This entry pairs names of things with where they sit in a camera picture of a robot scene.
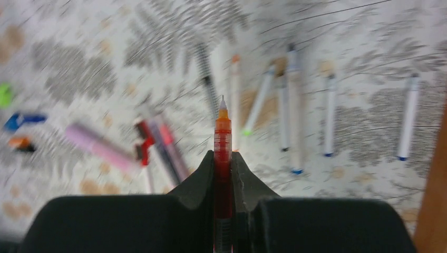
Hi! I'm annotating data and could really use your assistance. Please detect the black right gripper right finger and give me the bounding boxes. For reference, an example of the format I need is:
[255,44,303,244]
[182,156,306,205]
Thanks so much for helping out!
[232,152,416,252]

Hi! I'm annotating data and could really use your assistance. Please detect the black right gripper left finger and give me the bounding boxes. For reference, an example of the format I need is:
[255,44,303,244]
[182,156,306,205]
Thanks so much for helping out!
[19,151,213,252]

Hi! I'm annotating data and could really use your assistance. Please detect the red orange gel pen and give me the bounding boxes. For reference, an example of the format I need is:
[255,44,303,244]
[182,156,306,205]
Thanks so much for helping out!
[213,98,232,252]

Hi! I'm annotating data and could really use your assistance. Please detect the white marker green cap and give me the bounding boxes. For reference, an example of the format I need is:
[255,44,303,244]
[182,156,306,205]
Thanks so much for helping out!
[242,63,275,136]

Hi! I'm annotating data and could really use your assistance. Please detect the pink highlighter marker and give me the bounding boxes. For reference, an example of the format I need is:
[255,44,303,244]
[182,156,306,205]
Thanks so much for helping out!
[65,123,141,173]

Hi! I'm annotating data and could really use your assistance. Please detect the purple pen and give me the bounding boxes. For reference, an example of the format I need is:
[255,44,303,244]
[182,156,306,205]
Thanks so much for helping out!
[148,119,180,187]

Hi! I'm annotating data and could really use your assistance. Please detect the white marker orange cap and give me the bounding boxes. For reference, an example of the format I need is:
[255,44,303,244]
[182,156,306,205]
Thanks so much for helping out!
[230,54,241,152]

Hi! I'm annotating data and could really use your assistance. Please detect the white marker blue eraser cap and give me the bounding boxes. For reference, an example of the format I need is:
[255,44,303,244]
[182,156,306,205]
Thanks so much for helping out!
[324,73,336,157]

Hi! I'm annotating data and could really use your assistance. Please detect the black pen cap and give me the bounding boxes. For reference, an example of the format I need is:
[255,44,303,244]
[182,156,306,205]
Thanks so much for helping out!
[15,143,37,153]

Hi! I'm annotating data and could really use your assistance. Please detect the orange pen cap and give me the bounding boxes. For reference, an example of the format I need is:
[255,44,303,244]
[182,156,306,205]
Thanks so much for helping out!
[8,137,31,149]

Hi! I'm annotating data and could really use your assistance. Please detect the blue pen cap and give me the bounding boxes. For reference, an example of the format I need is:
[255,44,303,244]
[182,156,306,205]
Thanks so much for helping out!
[3,112,47,132]

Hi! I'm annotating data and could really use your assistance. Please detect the green pen cap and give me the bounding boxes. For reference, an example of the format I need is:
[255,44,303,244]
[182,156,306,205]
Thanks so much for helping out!
[0,82,14,109]

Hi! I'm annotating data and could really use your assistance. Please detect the white marker black cap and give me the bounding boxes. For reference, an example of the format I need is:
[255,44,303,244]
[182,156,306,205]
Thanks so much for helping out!
[195,42,219,120]

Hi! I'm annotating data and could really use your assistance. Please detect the white marker red cap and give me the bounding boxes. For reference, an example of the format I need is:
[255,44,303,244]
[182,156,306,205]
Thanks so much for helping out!
[134,116,154,194]
[155,114,190,182]

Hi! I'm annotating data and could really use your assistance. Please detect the floral patterned table mat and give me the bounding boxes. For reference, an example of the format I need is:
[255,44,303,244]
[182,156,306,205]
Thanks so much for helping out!
[1,1,446,241]

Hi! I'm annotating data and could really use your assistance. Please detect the orange wooden compartment tray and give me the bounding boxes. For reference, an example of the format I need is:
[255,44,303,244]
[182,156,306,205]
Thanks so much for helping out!
[413,111,446,252]

